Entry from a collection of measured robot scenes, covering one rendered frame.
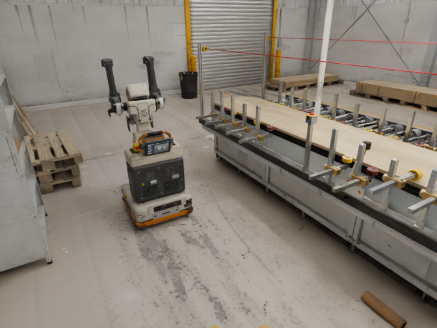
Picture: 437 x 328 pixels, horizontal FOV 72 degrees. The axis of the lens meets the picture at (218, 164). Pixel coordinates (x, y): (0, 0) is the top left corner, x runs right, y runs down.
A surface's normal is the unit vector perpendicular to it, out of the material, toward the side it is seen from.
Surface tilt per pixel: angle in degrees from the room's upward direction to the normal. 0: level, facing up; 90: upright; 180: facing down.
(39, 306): 0
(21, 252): 90
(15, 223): 90
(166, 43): 90
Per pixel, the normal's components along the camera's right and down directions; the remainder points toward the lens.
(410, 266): -0.87, 0.22
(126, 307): -0.01, -0.91
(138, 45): 0.50, 0.36
